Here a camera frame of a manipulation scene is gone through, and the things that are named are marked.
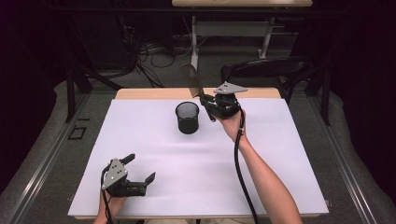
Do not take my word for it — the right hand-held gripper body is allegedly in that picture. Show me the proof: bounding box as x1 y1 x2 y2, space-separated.
211 81 248 119

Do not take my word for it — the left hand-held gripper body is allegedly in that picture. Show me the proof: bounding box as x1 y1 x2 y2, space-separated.
101 158 148 198

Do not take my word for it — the dark brown handled comb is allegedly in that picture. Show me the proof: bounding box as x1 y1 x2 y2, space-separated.
179 63 217 123

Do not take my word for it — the black mesh pen holder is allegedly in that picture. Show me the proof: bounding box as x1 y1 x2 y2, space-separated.
175 101 201 135

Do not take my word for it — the person's right hand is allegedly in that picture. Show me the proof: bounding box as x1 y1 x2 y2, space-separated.
218 108 250 145

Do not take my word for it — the person's left hand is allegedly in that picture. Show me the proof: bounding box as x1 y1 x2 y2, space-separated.
96 189 128 222

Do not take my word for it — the white table sheet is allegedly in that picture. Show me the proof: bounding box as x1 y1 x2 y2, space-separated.
67 97 330 218

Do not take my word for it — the black chair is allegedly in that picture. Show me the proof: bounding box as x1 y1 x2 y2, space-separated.
219 56 316 105

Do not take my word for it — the wooden desk with white legs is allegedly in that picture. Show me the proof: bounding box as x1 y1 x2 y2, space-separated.
171 0 314 69

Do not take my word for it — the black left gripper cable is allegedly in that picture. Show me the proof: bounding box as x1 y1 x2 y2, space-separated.
100 166 115 224

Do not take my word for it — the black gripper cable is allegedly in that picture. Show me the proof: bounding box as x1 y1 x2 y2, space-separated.
100 166 115 224
233 106 260 224

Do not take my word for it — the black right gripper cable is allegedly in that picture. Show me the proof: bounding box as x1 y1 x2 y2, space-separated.
233 106 260 224

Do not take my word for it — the bundle of floor cables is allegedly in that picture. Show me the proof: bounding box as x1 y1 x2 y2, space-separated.
122 15 195 89

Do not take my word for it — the black metal frame stand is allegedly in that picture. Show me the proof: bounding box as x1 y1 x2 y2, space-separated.
304 60 332 127
64 60 124 123

